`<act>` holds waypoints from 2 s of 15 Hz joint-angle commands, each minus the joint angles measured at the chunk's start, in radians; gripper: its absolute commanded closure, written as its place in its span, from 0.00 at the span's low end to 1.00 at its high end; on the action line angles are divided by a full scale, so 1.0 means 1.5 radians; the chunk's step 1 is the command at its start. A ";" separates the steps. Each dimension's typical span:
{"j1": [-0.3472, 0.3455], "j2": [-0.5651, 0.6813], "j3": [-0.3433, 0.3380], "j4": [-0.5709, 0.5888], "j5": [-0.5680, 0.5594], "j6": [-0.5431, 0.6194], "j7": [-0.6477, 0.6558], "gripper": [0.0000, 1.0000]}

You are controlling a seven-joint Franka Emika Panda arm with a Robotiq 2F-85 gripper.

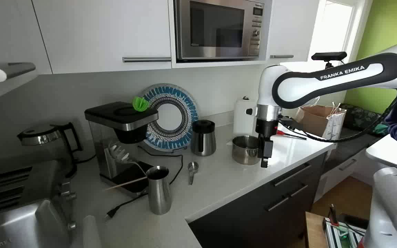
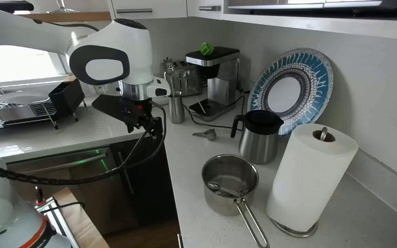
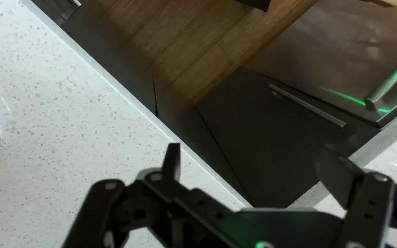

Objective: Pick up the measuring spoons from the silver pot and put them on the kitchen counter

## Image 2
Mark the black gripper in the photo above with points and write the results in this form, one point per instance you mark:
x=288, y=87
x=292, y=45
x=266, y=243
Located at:
x=117, y=106

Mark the silver measuring spoons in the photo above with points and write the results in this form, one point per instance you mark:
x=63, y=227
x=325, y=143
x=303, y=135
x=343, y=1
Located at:
x=223, y=187

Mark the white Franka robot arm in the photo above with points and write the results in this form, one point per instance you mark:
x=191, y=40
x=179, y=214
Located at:
x=116, y=41

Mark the white round kitchen gadget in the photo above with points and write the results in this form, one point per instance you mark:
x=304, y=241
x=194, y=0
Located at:
x=158, y=88

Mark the white upper kitchen cabinet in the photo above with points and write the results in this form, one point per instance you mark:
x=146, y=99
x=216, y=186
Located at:
x=299, y=15

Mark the steel cup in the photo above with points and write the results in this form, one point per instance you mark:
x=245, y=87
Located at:
x=176, y=109

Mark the small silver scoop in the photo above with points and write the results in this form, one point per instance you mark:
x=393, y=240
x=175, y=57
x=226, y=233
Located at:
x=206, y=134

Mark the black and steel coffee maker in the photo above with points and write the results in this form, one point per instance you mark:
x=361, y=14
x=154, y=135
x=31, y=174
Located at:
x=216, y=76

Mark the black utensil caddy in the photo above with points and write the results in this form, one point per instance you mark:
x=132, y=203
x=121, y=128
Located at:
x=66, y=96

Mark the small green object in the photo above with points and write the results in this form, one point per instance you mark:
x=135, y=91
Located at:
x=205, y=48

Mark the steel carafe with black lid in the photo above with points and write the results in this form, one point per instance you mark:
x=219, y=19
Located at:
x=259, y=138

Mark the wooden board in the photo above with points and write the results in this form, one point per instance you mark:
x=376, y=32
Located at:
x=81, y=220

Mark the metal dish rack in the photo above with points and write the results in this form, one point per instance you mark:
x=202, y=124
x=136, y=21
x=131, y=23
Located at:
x=9, y=107

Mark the blue patterned decorative plate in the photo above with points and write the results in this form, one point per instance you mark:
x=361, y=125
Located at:
x=295, y=90

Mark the white paper towel roll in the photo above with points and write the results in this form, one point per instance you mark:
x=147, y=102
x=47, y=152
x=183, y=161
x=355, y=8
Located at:
x=306, y=176

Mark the steel paper towel holder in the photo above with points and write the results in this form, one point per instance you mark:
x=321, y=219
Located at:
x=322, y=134

